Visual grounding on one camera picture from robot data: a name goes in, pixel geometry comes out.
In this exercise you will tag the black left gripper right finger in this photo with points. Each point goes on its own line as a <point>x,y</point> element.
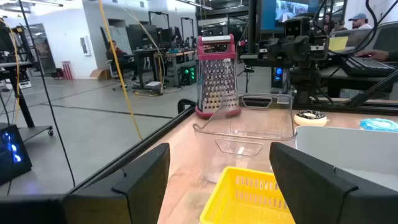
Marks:
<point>311,186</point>

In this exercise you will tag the black rolling stand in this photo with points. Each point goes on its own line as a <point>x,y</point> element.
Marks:
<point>22,102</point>

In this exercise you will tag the black desk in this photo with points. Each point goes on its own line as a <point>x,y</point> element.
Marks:
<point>332,82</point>

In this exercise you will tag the computer tower green lights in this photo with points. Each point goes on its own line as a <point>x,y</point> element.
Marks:
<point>188,74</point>

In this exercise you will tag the computer tower blue lights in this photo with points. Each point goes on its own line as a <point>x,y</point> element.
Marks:
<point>14,152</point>

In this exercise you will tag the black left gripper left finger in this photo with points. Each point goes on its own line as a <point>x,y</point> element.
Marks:
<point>146,186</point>

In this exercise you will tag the cardboard box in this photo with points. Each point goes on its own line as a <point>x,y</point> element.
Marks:
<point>99,74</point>

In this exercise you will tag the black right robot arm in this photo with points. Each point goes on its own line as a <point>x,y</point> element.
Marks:
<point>300,81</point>

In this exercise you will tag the orange tape roll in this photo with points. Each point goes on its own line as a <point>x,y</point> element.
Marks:
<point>311,120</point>

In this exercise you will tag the person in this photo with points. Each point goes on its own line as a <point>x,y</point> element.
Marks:
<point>360,21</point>
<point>328,23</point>
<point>119,59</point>

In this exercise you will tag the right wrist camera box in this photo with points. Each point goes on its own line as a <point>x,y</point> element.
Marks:
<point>297,27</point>

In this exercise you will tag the white plastic bin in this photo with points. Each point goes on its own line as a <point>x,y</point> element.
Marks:
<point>342,146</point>

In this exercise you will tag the black office workstation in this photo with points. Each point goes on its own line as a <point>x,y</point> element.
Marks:
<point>140,37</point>

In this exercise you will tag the red striped object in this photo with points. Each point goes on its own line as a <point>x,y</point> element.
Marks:
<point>67,70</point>

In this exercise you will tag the computer monitor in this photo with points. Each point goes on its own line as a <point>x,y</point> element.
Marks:
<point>270,15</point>

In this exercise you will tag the black keyboard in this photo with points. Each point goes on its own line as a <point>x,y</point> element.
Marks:
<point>367,67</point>

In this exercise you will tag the yellow sticky note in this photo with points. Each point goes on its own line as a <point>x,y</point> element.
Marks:
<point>338,43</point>

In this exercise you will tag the clear plastic bin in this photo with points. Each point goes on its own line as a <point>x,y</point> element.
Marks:
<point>248,130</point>

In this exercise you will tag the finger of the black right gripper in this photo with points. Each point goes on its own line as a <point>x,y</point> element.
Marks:
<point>278,49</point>
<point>301,48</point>

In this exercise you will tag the person's hand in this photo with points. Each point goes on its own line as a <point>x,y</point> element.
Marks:
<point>371,55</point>

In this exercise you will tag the computer tower blue light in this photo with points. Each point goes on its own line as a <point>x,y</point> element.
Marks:
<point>277,76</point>

